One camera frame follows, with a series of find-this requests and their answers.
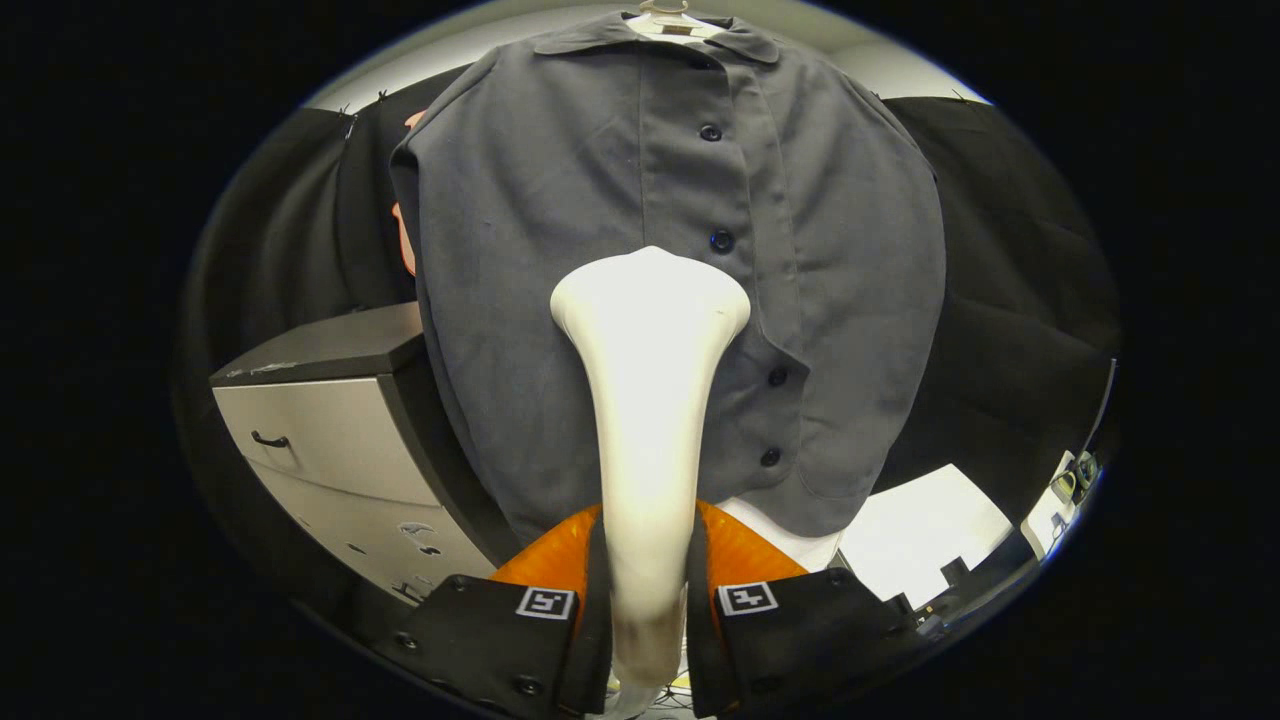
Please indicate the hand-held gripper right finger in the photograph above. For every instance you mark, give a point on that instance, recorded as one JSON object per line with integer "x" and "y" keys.
{"x": 700, "y": 640}

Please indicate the grey drawer cabinet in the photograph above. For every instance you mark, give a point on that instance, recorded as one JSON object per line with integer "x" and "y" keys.
{"x": 330, "y": 430}

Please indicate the white mannequin torso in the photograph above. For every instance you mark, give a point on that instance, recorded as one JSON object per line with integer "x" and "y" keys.
{"x": 790, "y": 540}

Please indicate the grey button-up shirt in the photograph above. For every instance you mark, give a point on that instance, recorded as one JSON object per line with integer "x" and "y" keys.
{"x": 540, "y": 250}

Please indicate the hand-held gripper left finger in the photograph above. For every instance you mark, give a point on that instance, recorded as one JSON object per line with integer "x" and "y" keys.
{"x": 598, "y": 640}

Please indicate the white garment steamer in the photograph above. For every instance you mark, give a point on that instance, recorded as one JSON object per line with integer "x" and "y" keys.
{"x": 650, "y": 400}

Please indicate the black backdrop cloth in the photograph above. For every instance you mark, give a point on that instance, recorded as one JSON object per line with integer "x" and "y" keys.
{"x": 1010, "y": 250}

